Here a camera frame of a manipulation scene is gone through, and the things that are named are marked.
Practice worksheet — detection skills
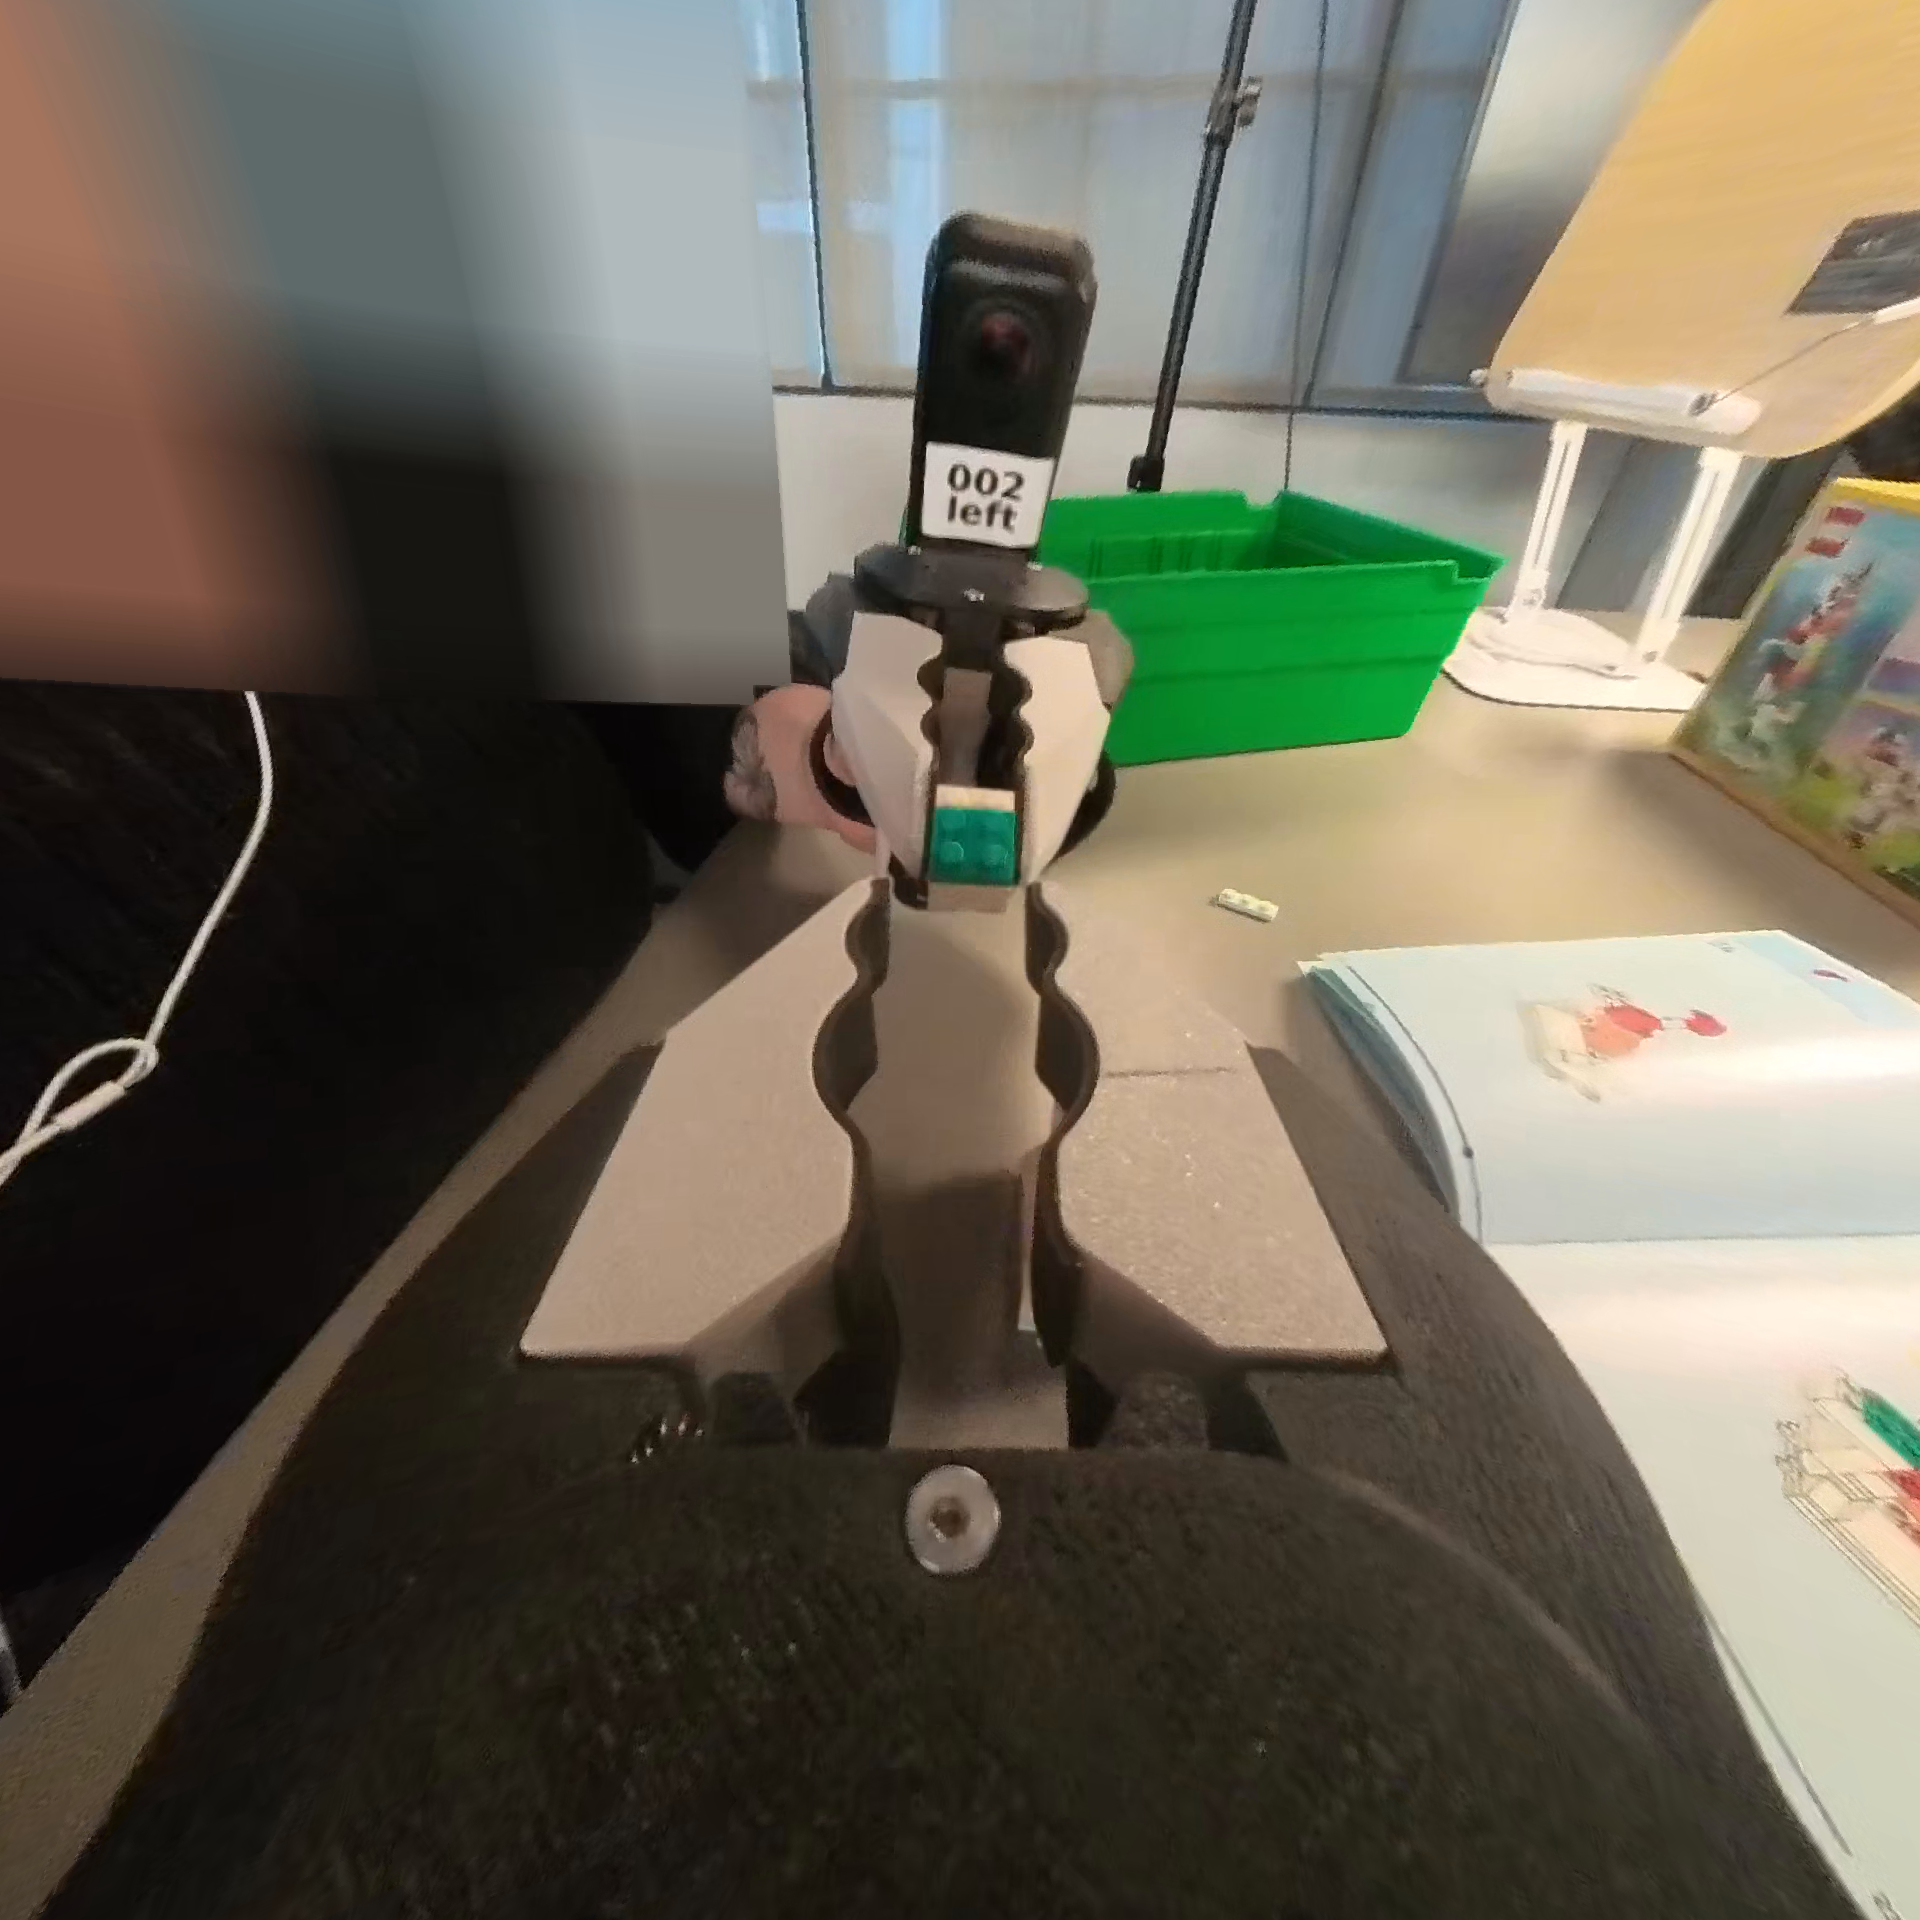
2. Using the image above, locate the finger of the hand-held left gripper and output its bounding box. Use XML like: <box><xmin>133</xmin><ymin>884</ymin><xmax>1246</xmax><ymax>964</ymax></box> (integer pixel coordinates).
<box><xmin>1007</xmin><ymin>636</ymin><xmax>1115</xmax><ymax>889</ymax></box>
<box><xmin>829</xmin><ymin>612</ymin><xmax>950</xmax><ymax>912</ymax></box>

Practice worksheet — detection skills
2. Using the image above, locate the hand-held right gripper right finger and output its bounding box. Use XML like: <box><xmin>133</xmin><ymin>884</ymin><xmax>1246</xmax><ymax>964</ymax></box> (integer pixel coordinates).
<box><xmin>1023</xmin><ymin>883</ymin><xmax>1392</xmax><ymax>1377</ymax></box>

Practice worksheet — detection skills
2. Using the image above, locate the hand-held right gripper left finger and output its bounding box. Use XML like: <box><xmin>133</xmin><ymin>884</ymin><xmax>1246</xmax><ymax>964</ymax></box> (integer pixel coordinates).
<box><xmin>517</xmin><ymin>876</ymin><xmax>907</xmax><ymax>1411</ymax></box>

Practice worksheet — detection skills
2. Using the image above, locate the teal and white lego brick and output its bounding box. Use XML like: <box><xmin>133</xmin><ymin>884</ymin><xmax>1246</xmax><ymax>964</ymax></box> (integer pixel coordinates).
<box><xmin>922</xmin><ymin>781</ymin><xmax>1024</xmax><ymax>915</ymax></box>

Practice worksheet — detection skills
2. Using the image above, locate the green plastic bin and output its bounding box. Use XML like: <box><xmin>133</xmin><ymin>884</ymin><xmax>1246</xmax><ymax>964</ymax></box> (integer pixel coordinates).
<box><xmin>898</xmin><ymin>487</ymin><xmax>1506</xmax><ymax>771</ymax></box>

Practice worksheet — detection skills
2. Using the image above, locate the pale blue instruction booklet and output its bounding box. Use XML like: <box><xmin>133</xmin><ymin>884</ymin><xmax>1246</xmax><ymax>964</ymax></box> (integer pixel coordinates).
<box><xmin>1298</xmin><ymin>930</ymin><xmax>1920</xmax><ymax>1920</ymax></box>

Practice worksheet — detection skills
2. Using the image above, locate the yellow lego set box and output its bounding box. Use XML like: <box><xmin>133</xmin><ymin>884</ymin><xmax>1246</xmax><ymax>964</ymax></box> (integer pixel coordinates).
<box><xmin>1669</xmin><ymin>476</ymin><xmax>1920</xmax><ymax>933</ymax></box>

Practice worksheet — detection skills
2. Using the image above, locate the person's left hand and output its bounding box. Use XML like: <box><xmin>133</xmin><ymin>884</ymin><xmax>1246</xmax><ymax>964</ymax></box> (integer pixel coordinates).
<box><xmin>724</xmin><ymin>686</ymin><xmax>873</xmax><ymax>840</ymax></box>

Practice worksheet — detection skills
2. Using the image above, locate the black tripod stand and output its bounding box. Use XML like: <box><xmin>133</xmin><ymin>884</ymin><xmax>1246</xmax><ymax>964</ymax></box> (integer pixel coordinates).
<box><xmin>1124</xmin><ymin>0</ymin><xmax>1268</xmax><ymax>498</ymax></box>

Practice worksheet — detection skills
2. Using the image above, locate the person's black sweater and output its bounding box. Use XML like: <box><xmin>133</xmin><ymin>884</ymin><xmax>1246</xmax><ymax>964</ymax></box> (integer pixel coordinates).
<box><xmin>0</xmin><ymin>675</ymin><xmax>798</xmax><ymax>1696</ymax></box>

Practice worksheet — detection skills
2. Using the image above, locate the wooden top white stand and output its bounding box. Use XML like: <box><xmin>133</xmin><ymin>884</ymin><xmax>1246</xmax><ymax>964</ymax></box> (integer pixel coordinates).
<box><xmin>1439</xmin><ymin>0</ymin><xmax>1920</xmax><ymax>714</ymax></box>

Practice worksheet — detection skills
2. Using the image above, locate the black rectangular card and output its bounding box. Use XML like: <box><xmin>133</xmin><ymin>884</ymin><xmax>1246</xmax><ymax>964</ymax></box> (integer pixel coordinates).
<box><xmin>1789</xmin><ymin>210</ymin><xmax>1920</xmax><ymax>317</ymax></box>

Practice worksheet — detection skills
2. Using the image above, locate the thin white cord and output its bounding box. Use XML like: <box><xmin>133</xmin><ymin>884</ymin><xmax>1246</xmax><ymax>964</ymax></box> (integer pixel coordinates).
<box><xmin>0</xmin><ymin>689</ymin><xmax>280</xmax><ymax>1186</ymax></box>

